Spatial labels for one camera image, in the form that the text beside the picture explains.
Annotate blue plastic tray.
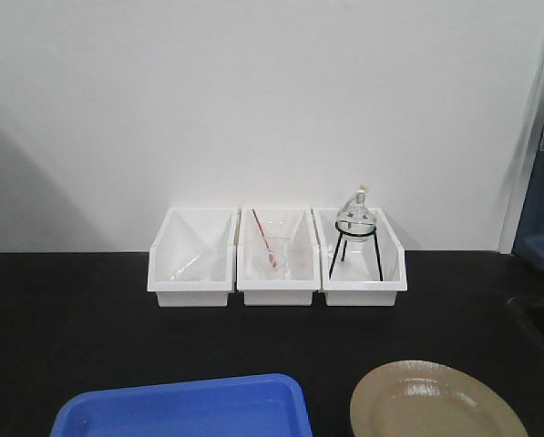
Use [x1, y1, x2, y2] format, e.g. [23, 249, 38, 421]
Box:
[51, 373, 312, 436]

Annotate beige plate with black rim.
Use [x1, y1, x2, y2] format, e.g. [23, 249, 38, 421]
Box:
[349, 360, 528, 436]

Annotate clear glass beaker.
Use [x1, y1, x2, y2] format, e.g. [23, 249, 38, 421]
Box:
[255, 221, 290, 280]

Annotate middle white plastic bin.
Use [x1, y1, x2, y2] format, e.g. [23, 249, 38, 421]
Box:
[236, 207, 321, 306]

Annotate white plastic bin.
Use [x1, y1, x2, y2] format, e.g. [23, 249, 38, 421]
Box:
[236, 207, 321, 306]
[147, 208, 239, 308]
[313, 208, 407, 306]

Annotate red glass stirring rod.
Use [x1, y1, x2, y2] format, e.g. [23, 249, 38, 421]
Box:
[251, 208, 278, 269]

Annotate glass alcohol lamp flask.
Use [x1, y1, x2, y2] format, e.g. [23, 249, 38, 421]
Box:
[335, 185, 376, 243]

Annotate left white plastic bin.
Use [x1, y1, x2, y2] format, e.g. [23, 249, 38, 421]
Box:
[147, 208, 239, 308]

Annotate right white plastic bin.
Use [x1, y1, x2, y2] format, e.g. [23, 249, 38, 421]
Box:
[313, 208, 407, 306]

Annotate clear glassware in left bin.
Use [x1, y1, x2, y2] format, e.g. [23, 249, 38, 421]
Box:
[170, 249, 225, 281]

